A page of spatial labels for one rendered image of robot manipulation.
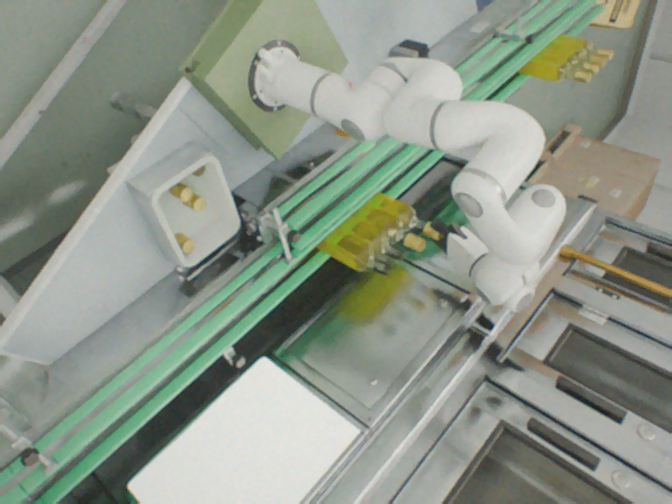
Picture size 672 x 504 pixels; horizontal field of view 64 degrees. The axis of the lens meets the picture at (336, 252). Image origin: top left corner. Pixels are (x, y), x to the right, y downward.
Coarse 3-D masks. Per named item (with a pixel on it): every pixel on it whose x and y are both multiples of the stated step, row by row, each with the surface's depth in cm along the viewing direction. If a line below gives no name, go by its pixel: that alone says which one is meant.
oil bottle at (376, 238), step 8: (352, 216) 140; (344, 224) 138; (352, 224) 138; (360, 224) 138; (368, 224) 137; (352, 232) 136; (360, 232) 135; (368, 232) 135; (376, 232) 135; (384, 232) 135; (368, 240) 133; (376, 240) 133; (384, 240) 133; (376, 248) 133; (376, 256) 135
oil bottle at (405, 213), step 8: (368, 200) 144; (376, 200) 143; (384, 200) 143; (392, 200) 142; (384, 208) 141; (392, 208) 140; (400, 208) 140; (408, 208) 139; (400, 216) 138; (408, 216) 138; (416, 216) 140; (408, 224) 139
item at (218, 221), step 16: (208, 160) 113; (176, 176) 109; (192, 176) 121; (208, 176) 121; (160, 192) 108; (208, 192) 126; (224, 192) 121; (160, 208) 110; (176, 208) 121; (208, 208) 128; (224, 208) 126; (176, 224) 123; (192, 224) 127; (208, 224) 130; (224, 224) 129; (208, 240) 126; (224, 240) 127; (192, 256) 123
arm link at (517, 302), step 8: (536, 264) 111; (528, 272) 110; (536, 272) 112; (528, 280) 111; (528, 288) 115; (512, 296) 115; (520, 296) 115; (528, 296) 116; (504, 304) 118; (512, 304) 116; (520, 304) 117
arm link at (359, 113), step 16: (320, 80) 105; (336, 80) 104; (368, 80) 101; (384, 80) 100; (400, 80) 101; (320, 96) 104; (336, 96) 102; (352, 96) 100; (368, 96) 99; (384, 96) 99; (320, 112) 106; (336, 112) 102; (352, 112) 99; (368, 112) 99; (384, 112) 100; (352, 128) 101; (368, 128) 99
